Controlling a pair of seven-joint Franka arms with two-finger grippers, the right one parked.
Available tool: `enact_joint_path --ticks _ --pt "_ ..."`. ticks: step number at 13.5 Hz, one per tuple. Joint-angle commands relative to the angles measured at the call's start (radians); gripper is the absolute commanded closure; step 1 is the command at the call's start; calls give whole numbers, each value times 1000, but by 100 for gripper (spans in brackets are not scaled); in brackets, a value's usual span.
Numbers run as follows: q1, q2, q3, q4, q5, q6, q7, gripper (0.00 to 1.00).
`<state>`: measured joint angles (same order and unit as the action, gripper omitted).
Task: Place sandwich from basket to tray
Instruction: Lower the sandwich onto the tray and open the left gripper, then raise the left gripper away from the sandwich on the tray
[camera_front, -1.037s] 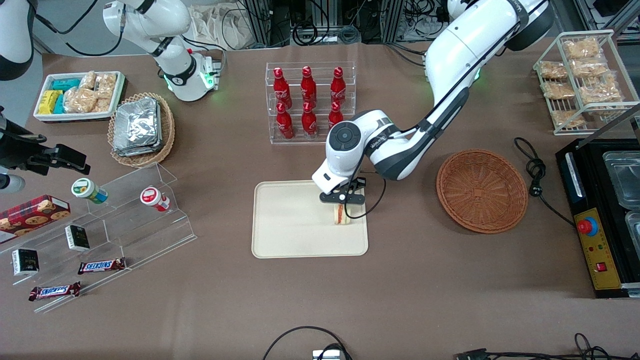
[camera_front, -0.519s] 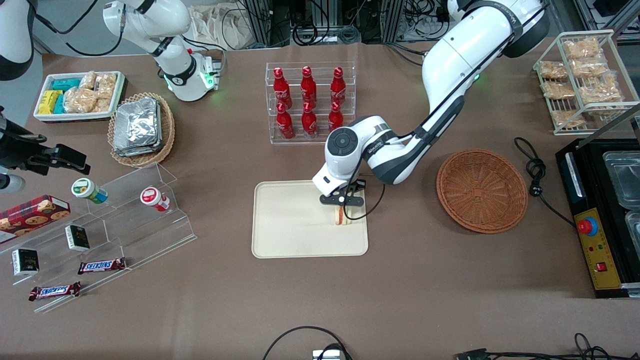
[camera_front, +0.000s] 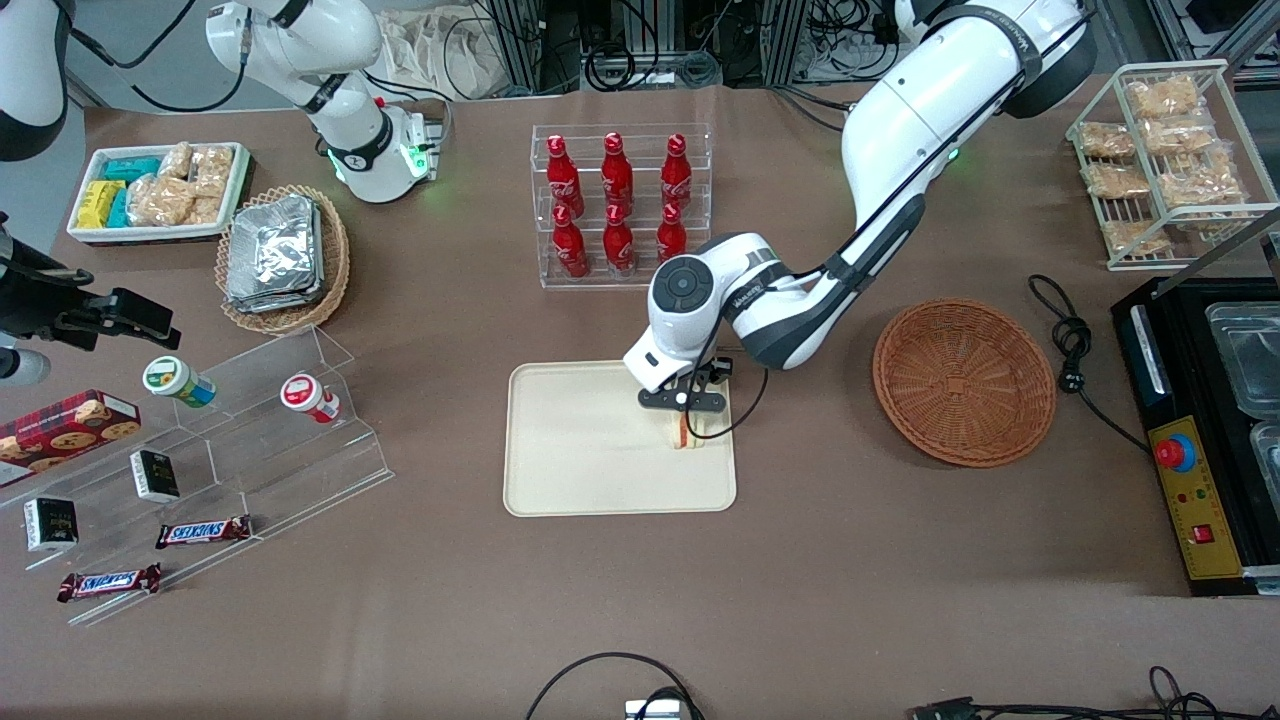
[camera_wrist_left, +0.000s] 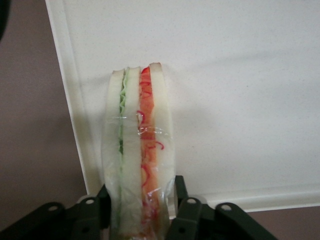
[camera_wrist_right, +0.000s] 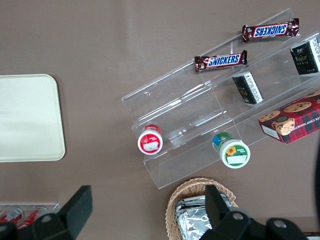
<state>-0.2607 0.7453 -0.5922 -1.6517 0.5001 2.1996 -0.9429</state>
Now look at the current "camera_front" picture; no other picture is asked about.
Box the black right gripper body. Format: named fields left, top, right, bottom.
left=0, top=212, right=119, bottom=346

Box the cream plastic serving tray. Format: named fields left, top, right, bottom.
left=503, top=357, right=738, bottom=518

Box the light wicker basket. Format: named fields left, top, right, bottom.
left=215, top=184, right=351, bottom=336

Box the brown wicker basket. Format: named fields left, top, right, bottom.
left=872, top=297, right=1058, bottom=469

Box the green lidded snack cup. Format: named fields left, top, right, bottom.
left=142, top=355, right=217, bottom=409

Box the white rectangular snack bin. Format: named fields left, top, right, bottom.
left=66, top=141, right=252, bottom=247

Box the red tartan cookie box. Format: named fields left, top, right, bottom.
left=0, top=389, right=142, bottom=489

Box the yellow snack pack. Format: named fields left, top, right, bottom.
left=76, top=180, right=127, bottom=230

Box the red cola bottle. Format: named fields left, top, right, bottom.
left=661, top=133, right=694, bottom=211
left=656, top=203, right=689, bottom=264
left=600, top=132, right=635, bottom=213
left=602, top=205, right=636, bottom=276
left=552, top=205, right=589, bottom=279
left=546, top=135, right=585, bottom=216

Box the foil wrapped pack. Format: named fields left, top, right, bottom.
left=228, top=195, right=317, bottom=299
left=224, top=205, right=327, bottom=314

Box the clear acrylic bottle rack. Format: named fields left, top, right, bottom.
left=531, top=124, right=713, bottom=291

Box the small black tea box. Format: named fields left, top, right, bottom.
left=130, top=450, right=182, bottom=504
left=23, top=497, right=79, bottom=553

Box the red lidded snack cup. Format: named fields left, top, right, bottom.
left=279, top=373, right=342, bottom=425

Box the clear acrylic stepped display stand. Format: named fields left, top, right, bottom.
left=0, top=325, right=395, bottom=628

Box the Snickers chocolate bar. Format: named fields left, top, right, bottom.
left=155, top=515, right=253, bottom=550
left=57, top=563, right=163, bottom=603

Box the white cloth bag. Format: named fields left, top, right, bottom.
left=378, top=8, right=506, bottom=101

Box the bagged fried snack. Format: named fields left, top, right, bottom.
left=1125, top=75, right=1203, bottom=120
left=1102, top=219, right=1173, bottom=257
left=1158, top=150, right=1248, bottom=208
left=1077, top=121, right=1137, bottom=160
left=1085, top=162, right=1153, bottom=200
left=1140, top=115, right=1218, bottom=157

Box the clear plastic container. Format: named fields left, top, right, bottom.
left=1248, top=420, right=1280, bottom=493
left=1204, top=300, right=1280, bottom=421

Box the grey metal bar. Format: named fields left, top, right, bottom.
left=1178, top=205, right=1280, bottom=273

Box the black machine with yellow panel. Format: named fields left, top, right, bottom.
left=1111, top=275, right=1280, bottom=598

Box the black looped cable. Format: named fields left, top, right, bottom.
left=524, top=652, right=706, bottom=720

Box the black cable bundle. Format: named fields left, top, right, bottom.
left=585, top=40, right=721, bottom=91

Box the aluminium frame profile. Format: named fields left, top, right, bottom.
left=765, top=0, right=811, bottom=86
left=485, top=0, right=583, bottom=96

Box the black power cable with plug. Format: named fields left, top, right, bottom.
left=1029, top=274, right=1153, bottom=453

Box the black cable with connector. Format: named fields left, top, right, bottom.
left=908, top=665, right=1280, bottom=720

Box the white wire rack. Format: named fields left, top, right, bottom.
left=1066, top=58, right=1280, bottom=273

